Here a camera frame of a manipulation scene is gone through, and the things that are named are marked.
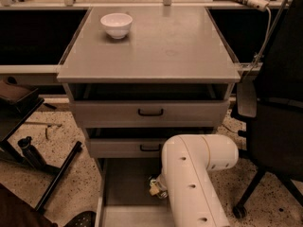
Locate top grey drawer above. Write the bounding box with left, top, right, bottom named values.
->
left=70, top=100, right=229, bottom=128

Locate crushed green can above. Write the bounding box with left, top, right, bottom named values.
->
left=149, top=176, right=168, bottom=200

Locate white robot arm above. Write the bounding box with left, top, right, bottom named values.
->
left=150, top=134, right=239, bottom=227

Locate middle grey drawer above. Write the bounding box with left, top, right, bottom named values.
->
left=84, top=137, right=216, bottom=159

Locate white power cable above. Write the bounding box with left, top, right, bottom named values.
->
left=241, top=7, right=273, bottom=80

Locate grey drawer cabinet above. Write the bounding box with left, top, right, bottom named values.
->
left=56, top=5, right=241, bottom=227

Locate white ceramic bowl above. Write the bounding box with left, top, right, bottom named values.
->
left=100, top=13, right=133, bottom=39

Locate bottom grey open drawer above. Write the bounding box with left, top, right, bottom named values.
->
left=95, top=158, right=175, bottom=227

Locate black metal stand frame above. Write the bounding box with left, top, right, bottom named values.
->
left=0, top=97, right=82, bottom=214

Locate brown box on stand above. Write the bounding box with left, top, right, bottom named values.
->
left=0, top=77, right=39, bottom=112

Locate black office chair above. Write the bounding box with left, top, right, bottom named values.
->
left=231, top=0, right=303, bottom=218

